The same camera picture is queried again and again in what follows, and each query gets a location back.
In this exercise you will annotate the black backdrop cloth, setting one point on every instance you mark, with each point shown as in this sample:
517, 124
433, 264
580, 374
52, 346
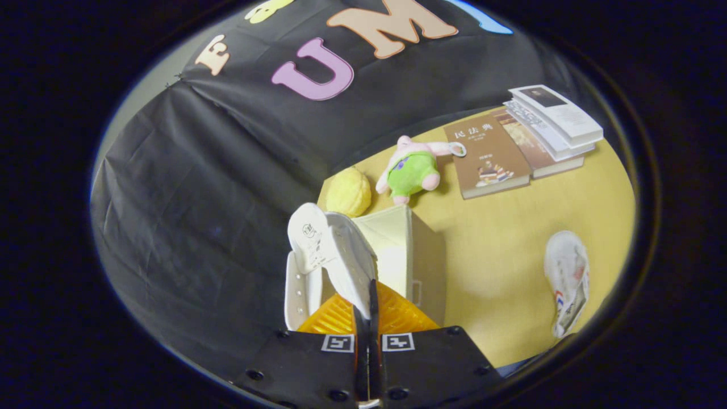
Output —
199, 170

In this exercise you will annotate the beige fabric storage box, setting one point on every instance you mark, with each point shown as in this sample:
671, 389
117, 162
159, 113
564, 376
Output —
423, 267

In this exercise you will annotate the yellow plush ball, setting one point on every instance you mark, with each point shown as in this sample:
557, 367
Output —
347, 193

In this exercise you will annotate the green and pink plush toy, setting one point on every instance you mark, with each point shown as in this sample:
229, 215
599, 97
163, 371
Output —
412, 173

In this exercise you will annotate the white patterned book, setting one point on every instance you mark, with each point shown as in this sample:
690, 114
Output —
539, 132

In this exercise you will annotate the brown photo cover book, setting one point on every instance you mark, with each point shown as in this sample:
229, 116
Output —
528, 150

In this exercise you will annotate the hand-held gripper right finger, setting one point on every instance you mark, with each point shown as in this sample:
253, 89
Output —
375, 341

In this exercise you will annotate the white canvas shoe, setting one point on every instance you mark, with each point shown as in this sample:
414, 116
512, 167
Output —
335, 250
568, 267

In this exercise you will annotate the white book with dark photo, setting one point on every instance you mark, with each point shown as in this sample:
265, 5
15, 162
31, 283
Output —
562, 116

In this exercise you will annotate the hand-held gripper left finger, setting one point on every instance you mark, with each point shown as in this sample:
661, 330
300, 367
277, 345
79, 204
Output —
359, 352

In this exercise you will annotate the brown illustrated book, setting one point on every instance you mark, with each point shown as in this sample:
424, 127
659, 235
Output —
483, 153

